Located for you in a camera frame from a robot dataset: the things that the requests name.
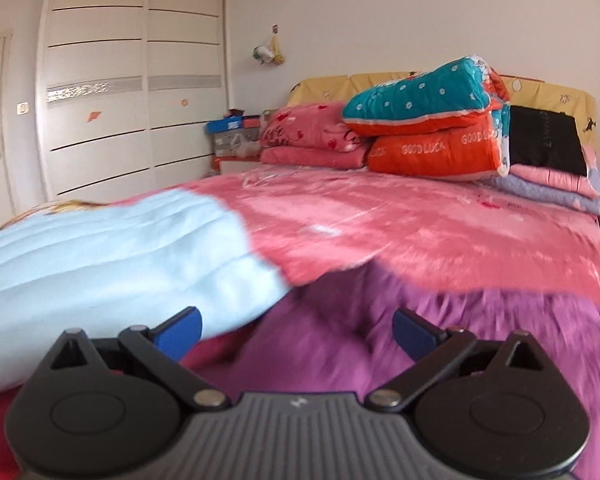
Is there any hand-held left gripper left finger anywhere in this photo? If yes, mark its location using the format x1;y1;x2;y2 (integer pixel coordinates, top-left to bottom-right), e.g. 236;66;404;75
46;306;232;411

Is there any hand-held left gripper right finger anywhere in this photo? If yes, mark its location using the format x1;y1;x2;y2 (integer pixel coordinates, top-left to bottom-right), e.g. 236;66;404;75
364;307;556;415

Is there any purple down jacket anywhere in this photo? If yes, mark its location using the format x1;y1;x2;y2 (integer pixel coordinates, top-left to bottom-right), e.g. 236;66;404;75
180;260;600;480

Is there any light blue down jacket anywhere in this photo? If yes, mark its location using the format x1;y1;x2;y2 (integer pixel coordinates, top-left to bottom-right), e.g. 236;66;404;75
0;187;293;396

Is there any pink bed with blanket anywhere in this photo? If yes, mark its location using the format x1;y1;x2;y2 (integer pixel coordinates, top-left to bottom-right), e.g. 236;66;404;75
110;162;600;311

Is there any orange print cloth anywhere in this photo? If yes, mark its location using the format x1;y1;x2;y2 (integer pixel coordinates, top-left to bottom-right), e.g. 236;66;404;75
0;200;113;233

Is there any red white bedside cabinet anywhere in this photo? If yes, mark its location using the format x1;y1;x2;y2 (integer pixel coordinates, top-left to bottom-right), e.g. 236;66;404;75
212;155;263;177

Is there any orange folded quilt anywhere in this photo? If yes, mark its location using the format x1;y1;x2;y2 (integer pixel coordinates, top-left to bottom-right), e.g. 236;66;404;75
367;120;503;181

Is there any lavender folded quilt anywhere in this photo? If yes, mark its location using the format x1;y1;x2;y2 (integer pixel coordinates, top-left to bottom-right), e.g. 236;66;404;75
485;172;600;217

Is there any grey shoe box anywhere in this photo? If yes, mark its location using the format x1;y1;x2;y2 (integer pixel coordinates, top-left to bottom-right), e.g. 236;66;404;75
212;130;261;158

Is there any clear plastic bag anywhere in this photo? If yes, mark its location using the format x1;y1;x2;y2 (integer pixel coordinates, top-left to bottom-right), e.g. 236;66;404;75
230;132;262;158

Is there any plain pink folded blanket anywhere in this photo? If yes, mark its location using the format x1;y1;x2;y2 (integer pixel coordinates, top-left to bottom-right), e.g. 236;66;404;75
260;145;372;170

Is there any pink folded quilt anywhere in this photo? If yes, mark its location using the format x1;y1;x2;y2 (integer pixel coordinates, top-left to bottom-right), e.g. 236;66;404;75
510;147;600;198

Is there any blue shoe box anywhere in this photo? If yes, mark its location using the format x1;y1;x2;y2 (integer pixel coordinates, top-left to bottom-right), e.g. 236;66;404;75
206;116;262;135

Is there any white sliding door wardrobe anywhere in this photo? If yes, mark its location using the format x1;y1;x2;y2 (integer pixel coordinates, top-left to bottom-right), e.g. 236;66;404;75
36;0;230;203

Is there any pink heart print folded blanket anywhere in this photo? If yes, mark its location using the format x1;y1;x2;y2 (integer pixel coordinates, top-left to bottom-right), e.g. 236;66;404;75
259;101;376;153

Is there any teal dotted folded quilt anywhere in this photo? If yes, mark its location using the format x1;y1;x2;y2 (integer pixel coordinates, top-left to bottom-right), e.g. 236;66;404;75
341;54;512;177

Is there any yellow covered headboard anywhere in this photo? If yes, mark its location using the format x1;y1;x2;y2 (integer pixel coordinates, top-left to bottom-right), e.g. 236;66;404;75
286;72;598;133

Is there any hanging wall ornament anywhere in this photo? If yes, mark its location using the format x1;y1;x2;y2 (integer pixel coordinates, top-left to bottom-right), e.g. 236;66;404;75
251;25;286;66

